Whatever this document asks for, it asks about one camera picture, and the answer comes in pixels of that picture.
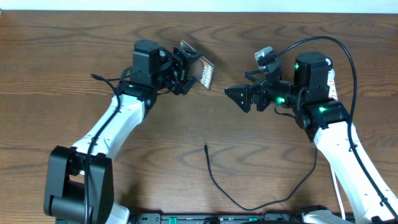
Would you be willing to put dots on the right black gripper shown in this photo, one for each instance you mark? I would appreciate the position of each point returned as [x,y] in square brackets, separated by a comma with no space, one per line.
[260,88]

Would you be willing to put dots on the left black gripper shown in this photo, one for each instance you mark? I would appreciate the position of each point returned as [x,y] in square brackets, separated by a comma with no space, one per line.
[183,66]

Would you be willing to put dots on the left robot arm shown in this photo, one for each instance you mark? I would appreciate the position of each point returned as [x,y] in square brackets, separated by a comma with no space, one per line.
[80,185]

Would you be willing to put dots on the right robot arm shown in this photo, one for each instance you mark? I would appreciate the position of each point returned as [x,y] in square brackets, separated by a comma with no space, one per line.
[313,99]

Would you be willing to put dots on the white power strip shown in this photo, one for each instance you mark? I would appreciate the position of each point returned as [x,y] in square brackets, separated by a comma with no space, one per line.
[331,80]

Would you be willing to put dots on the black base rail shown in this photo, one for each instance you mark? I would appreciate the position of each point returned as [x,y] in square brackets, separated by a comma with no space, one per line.
[157,218]

